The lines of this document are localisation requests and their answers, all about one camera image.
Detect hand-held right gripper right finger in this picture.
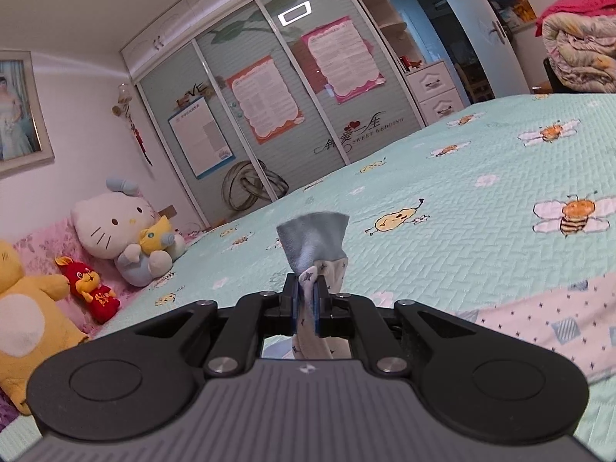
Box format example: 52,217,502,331
313,274,487,376

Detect orange-bordered poster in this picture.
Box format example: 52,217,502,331
226,55,305,145

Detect white room door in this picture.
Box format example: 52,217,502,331
428,0,530,103

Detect mint quilted bee-print bedspread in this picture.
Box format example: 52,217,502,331
89,92,616,462

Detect yellow plush toy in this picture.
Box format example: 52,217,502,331
0,241,90,415

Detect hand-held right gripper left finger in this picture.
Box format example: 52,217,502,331
127,273,299,378

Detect framed portrait photo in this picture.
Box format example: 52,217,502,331
0,50,55,179

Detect red blanket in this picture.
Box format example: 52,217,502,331
536,0,616,37

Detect white cat plush toy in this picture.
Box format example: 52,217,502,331
72,176,186,286

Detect blue-framed poster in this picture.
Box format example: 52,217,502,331
168,96,236,179

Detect folded floral quilt pile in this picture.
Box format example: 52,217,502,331
543,10,616,93

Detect white corner shelf unit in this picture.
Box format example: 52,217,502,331
356,0,424,73

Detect hanging wall ornament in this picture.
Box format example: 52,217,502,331
113,83,154,167

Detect grey coiled hoops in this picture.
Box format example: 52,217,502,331
222,160,288,211

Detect white drawer cabinet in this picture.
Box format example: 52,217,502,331
404,60,465,124

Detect sliding-door wardrobe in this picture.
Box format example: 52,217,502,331
120,0,425,213

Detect white blue-patterned long-sleeve shirt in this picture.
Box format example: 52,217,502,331
276,212,616,382

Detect red plush toy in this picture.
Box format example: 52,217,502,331
54,256,121,325

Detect black chair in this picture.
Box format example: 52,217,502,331
543,57,566,93

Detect pink floral cloth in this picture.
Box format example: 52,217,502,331
0,216,193,347

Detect pink-bordered poster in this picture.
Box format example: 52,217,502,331
301,16,387,105

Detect wooden chair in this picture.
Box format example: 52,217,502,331
455,62,496,105

